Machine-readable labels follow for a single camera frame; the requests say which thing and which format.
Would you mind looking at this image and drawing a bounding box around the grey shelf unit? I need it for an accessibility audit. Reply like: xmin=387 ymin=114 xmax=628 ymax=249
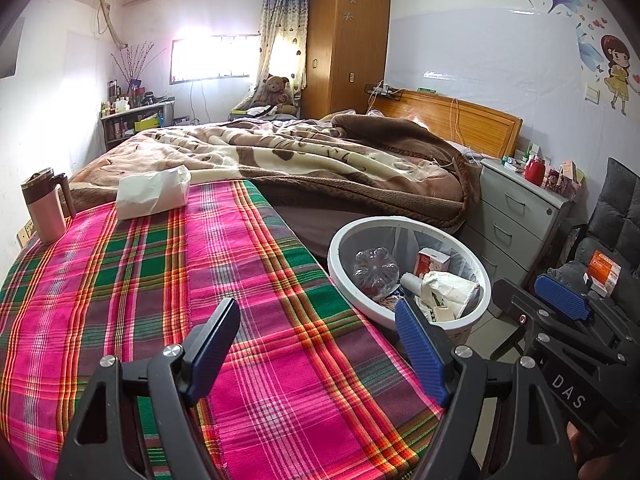
xmin=100 ymin=100 xmax=176 ymax=151

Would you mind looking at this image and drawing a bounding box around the pink box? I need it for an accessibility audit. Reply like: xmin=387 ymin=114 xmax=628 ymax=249
xmin=560 ymin=160 xmax=586 ymax=196

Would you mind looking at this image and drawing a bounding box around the brown patterned blanket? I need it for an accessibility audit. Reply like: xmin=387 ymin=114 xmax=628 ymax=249
xmin=70 ymin=112 xmax=468 ymax=233

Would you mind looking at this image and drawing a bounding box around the patterned curtain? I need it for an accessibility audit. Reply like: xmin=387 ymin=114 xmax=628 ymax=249
xmin=255 ymin=0 xmax=313 ymax=106

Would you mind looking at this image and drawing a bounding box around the grey nightstand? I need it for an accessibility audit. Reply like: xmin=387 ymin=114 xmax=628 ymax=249
xmin=462 ymin=158 xmax=573 ymax=288

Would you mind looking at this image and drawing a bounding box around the white paper bag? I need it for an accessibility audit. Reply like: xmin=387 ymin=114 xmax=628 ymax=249
xmin=400 ymin=270 xmax=481 ymax=311

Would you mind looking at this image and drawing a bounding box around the white trash bin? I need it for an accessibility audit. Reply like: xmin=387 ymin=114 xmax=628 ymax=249
xmin=327 ymin=216 xmax=493 ymax=346

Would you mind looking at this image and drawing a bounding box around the window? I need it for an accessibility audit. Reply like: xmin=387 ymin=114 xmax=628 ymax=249
xmin=170 ymin=34 xmax=263 ymax=83

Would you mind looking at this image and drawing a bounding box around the orange and white box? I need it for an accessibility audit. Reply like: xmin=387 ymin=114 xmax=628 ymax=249
xmin=585 ymin=250 xmax=622 ymax=291

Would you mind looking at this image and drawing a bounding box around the wooden wardrobe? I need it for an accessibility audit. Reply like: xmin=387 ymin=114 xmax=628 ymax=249
xmin=300 ymin=0 xmax=392 ymax=121

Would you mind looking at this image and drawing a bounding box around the plaid cloth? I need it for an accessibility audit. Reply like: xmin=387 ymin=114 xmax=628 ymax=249
xmin=0 ymin=180 xmax=446 ymax=480

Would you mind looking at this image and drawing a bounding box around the pink mug with brown lid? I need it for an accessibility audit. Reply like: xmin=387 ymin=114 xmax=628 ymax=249
xmin=20 ymin=169 xmax=76 ymax=245

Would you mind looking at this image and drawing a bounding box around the power strip on headboard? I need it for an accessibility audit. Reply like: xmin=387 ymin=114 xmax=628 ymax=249
xmin=365 ymin=80 xmax=403 ymax=98

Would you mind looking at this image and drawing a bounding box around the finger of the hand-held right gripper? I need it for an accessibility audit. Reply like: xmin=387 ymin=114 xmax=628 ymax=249
xmin=533 ymin=272 xmax=640 ymax=346
xmin=492 ymin=278 xmax=623 ymax=366

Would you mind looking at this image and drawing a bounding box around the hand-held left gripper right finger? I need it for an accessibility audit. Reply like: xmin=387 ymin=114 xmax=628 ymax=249
xmin=394 ymin=296 xmax=566 ymax=480

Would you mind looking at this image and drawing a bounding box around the white tissue pack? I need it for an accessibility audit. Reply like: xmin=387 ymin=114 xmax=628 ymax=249
xmin=116 ymin=165 xmax=192 ymax=221

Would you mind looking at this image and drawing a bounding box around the wooden headboard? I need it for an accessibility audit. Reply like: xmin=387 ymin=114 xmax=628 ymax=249
xmin=372 ymin=89 xmax=523 ymax=161

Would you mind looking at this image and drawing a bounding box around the cartoon figure wall sticker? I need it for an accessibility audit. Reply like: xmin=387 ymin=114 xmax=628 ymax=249
xmin=600 ymin=35 xmax=640 ymax=111

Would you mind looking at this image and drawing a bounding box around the person's right hand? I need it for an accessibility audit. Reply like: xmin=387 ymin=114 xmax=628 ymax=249
xmin=567 ymin=422 xmax=608 ymax=480

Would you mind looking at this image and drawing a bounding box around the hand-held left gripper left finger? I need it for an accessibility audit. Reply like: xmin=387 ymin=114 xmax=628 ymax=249
xmin=54 ymin=297 xmax=242 ymax=480

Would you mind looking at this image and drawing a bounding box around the red and white carton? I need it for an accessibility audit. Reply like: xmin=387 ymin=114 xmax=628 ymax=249
xmin=415 ymin=247 xmax=451 ymax=278

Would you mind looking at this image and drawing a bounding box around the group of bottles on shelf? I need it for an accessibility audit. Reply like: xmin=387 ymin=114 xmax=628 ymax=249
xmin=101 ymin=80 xmax=171 ymax=113

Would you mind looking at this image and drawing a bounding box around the red jar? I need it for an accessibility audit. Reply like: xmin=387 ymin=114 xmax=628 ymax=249
xmin=524 ymin=155 xmax=546 ymax=186

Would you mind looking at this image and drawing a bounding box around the air conditioner pipe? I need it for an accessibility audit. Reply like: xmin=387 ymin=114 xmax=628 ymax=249
xmin=95 ymin=0 xmax=126 ymax=46

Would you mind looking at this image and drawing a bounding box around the grey padded chair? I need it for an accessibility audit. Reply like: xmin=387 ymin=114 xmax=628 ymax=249
xmin=555 ymin=157 xmax=640 ymax=301

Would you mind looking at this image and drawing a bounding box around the wall mirror panel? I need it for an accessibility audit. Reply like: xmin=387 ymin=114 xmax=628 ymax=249
xmin=0 ymin=30 xmax=26 ymax=78

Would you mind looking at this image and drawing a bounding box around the clear plastic bottle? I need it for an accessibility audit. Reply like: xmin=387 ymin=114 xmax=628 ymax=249
xmin=352 ymin=247 xmax=401 ymax=293

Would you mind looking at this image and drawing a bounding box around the dry branches bouquet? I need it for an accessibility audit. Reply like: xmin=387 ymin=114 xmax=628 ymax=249
xmin=111 ymin=42 xmax=166 ymax=83

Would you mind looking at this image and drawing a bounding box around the brown teddy bear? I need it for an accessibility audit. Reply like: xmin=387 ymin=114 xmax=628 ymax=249
xmin=252 ymin=76 xmax=297 ymax=116

